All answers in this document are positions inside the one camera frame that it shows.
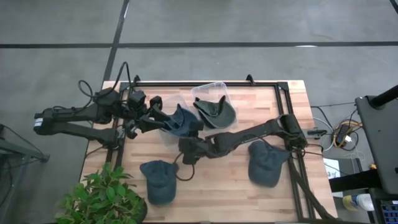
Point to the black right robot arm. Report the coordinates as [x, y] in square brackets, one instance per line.
[248, 135]

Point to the white plug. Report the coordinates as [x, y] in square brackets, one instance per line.
[347, 138]

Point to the black cart beam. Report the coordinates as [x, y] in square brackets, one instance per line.
[351, 182]

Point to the clear plastic storage bin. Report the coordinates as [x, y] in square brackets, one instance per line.
[168, 137]
[205, 90]

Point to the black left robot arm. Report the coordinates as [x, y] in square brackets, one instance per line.
[74, 113]

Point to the black pole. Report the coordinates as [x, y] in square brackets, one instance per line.
[385, 96]

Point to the white bottle yellow cap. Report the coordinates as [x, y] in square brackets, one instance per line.
[362, 202]

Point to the dark green baseball cap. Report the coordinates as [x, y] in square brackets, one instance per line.
[217, 116]

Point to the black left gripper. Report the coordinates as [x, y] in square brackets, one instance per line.
[140, 115]

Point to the grey metal stand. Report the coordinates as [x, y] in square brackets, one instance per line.
[28, 152]

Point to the dark blue baseball cap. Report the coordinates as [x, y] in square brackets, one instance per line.
[267, 165]
[160, 186]
[183, 123]

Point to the black keypad coloured buttons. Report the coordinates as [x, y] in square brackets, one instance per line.
[390, 213]

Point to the black plant pot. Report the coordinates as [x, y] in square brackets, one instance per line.
[143, 212]

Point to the white paper sheet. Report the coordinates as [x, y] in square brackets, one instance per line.
[331, 168]

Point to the black frame clamp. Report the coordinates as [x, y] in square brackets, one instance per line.
[137, 79]
[250, 79]

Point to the green leafy plant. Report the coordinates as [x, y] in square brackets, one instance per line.
[102, 196]

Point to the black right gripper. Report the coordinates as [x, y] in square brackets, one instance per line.
[196, 147]

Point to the black aluminium rig frame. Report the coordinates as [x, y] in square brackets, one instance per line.
[174, 84]

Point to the black power adapter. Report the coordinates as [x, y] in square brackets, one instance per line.
[342, 133]

